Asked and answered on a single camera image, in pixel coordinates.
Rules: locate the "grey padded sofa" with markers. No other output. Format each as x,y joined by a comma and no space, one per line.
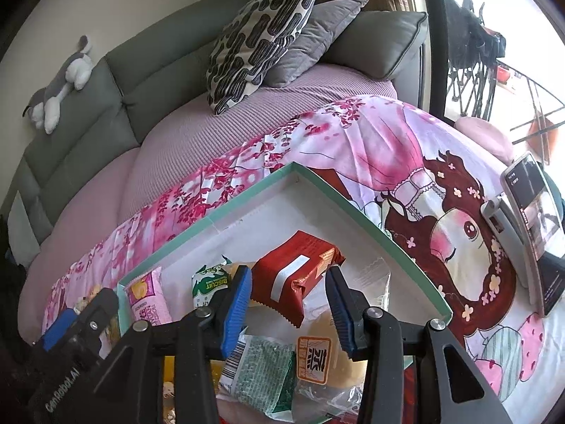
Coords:
154,53

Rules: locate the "black and white patterned pillow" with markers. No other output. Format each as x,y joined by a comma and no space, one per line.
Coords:
260,39

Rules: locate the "smartphone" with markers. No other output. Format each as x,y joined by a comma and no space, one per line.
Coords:
532,229

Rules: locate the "pink striped snack packet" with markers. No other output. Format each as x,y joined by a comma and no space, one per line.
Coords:
148,300

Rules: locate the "white and green biscuit packet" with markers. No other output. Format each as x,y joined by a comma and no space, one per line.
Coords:
209,285

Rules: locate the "clear plastic packet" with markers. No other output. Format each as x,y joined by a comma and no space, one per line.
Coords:
375,282

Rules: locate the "dark window frame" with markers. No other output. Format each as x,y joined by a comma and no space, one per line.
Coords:
435,39

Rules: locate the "white box with teal rim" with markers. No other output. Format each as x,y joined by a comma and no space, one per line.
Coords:
282,212

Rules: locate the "black drying rack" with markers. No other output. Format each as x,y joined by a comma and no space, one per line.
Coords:
476,44

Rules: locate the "light grey cushion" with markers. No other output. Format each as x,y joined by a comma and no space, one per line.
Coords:
24,229

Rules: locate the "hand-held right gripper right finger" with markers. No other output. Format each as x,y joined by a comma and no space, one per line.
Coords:
342,318

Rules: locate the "red snack packet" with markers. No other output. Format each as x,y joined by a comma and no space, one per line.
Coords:
291,278

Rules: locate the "clear bread packet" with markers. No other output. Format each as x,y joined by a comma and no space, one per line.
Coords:
314,357

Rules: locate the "metal balcony railing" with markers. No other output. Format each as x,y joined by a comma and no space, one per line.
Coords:
538,110

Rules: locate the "pink round cushion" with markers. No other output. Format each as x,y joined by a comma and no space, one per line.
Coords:
485,139

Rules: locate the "pink ribbed sofa cover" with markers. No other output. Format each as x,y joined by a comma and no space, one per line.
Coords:
198,132

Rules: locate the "printed cartoon blanket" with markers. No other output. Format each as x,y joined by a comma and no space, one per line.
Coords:
397,163

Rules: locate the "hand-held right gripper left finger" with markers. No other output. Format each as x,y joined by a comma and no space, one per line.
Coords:
236,313

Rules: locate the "grey pillow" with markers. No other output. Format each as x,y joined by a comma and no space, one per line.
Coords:
309,39

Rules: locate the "yellow snack packet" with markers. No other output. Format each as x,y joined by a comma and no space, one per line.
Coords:
170,369

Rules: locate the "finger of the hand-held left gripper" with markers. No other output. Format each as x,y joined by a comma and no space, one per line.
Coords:
57,331
103,307

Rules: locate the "grey phone stand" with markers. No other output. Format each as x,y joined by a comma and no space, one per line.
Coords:
501,225

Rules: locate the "grey and white plush toy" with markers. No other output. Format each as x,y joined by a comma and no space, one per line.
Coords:
62,84

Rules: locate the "green snack packet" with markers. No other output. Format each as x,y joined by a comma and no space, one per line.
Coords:
260,375

